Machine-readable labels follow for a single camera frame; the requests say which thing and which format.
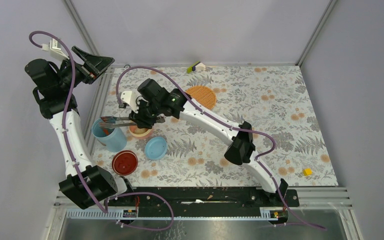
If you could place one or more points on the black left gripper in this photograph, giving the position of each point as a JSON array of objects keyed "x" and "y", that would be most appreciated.
[{"x": 92, "y": 65}]

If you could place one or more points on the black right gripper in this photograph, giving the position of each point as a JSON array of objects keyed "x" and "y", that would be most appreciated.
[{"x": 138, "y": 118}]

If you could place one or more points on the beige steamed bun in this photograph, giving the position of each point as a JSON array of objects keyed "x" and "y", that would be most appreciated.
[{"x": 140, "y": 131}]

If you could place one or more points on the pink lunch box bowl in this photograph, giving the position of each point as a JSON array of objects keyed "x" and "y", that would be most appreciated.
[{"x": 140, "y": 137}]

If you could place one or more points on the light blue lid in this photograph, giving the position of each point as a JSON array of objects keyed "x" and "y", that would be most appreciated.
[{"x": 156, "y": 148}]

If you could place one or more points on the metal serving tongs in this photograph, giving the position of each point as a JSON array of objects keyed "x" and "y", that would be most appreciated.
[{"x": 112, "y": 122}]

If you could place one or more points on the dark red lid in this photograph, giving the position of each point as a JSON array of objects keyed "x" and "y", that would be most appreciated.
[{"x": 124, "y": 163}]

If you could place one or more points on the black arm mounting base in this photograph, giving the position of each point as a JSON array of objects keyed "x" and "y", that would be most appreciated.
[{"x": 205, "y": 202}]

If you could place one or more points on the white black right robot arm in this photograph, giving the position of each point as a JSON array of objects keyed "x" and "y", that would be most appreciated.
[{"x": 238, "y": 137}]

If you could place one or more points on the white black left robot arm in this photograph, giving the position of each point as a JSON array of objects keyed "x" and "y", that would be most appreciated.
[{"x": 86, "y": 183}]

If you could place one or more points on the woven bamboo plate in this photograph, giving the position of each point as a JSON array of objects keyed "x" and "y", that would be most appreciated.
[{"x": 204, "y": 95}]

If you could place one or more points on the green purple white toy block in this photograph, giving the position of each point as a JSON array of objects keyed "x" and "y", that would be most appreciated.
[{"x": 197, "y": 66}]

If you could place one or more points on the light blue cup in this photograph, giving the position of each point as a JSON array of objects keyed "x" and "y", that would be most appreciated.
[{"x": 113, "y": 139}]

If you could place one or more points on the floral patterned table mat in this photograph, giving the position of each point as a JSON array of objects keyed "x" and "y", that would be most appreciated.
[{"x": 273, "y": 99}]

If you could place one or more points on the small yellow block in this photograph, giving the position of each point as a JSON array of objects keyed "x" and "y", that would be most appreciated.
[{"x": 307, "y": 172}]

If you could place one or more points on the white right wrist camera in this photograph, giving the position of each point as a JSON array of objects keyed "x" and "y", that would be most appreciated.
[{"x": 129, "y": 98}]

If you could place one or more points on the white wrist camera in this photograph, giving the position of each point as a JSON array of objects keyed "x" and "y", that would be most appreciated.
[
  {"x": 129, "y": 98},
  {"x": 55, "y": 50}
]

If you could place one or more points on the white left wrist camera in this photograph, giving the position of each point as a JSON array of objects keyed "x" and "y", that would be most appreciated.
[{"x": 55, "y": 50}]

